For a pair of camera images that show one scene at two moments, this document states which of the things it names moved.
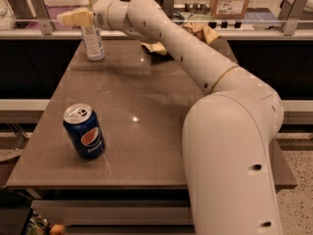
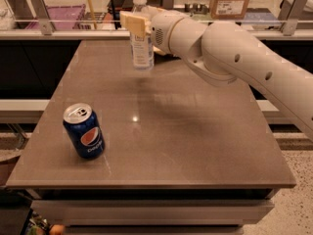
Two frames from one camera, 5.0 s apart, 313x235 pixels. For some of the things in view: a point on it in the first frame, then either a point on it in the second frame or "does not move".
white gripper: [99, 14] to [161, 29]
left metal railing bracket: [40, 12] does not move
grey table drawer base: [163, 211] does not move
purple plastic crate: [52, 16] does not move
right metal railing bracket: [292, 11] does not move
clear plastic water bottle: [92, 43] to [142, 51]
